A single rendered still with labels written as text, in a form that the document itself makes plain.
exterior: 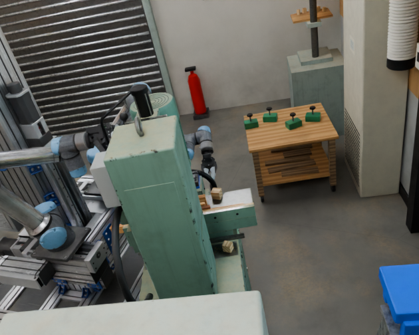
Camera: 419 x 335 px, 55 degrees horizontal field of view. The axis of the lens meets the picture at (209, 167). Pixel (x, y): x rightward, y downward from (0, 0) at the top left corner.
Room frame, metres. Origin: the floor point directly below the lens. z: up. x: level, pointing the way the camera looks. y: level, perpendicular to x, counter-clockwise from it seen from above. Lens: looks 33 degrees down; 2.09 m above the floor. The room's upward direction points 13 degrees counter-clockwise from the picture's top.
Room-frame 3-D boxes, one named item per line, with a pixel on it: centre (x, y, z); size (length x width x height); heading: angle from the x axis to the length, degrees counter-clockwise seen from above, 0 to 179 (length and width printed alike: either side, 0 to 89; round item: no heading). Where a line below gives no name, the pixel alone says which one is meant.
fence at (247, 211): (1.39, 0.15, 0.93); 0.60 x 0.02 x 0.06; 85
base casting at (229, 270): (1.31, 0.17, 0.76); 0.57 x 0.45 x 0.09; 175
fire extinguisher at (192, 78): (4.36, -0.05, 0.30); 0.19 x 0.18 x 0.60; 170
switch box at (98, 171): (1.13, 0.33, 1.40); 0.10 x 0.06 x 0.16; 175
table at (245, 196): (1.54, 0.13, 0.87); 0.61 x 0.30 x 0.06; 85
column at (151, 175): (1.14, 0.18, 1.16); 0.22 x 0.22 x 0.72; 85
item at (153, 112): (1.29, 0.17, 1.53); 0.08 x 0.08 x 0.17; 85
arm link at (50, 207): (1.59, 0.82, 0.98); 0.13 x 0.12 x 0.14; 21
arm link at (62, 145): (1.55, 0.57, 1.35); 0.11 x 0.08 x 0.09; 85
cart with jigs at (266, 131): (2.74, -0.67, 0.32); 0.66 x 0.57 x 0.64; 83
